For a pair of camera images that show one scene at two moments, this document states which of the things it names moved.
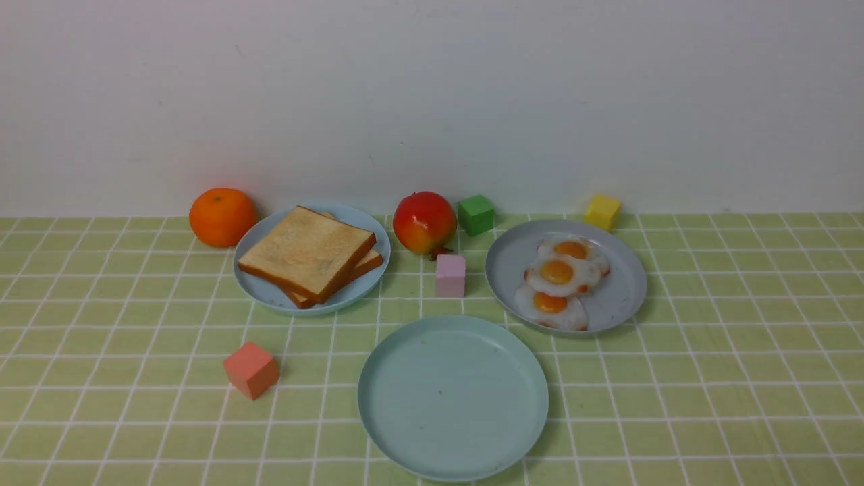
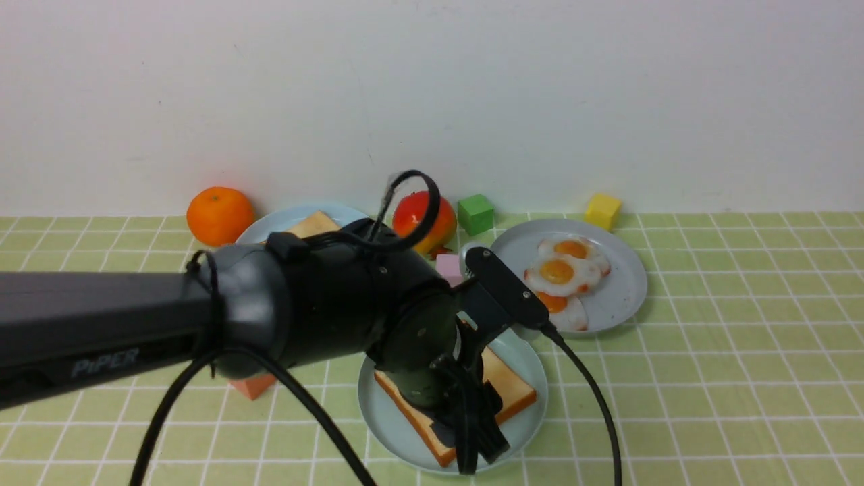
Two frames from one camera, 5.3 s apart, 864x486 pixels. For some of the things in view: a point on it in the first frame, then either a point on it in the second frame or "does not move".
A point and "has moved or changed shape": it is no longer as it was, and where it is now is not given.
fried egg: x=559 y=276 does not move
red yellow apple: x=424 y=223 does not move
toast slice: x=309 y=253 has moved or changed shape
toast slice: x=371 y=260 has moved or changed shape
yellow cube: x=601 y=210 does not move
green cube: x=476 y=215 does not move
